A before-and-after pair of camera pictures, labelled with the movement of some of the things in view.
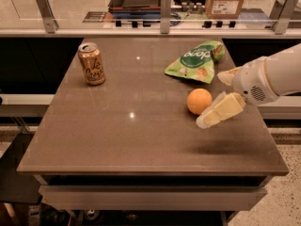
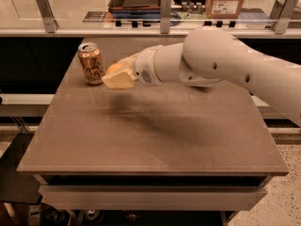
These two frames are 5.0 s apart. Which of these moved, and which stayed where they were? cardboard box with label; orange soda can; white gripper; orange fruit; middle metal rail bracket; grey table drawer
Moved: orange fruit; white gripper
Stayed: grey table drawer; cardboard box with label; middle metal rail bracket; orange soda can
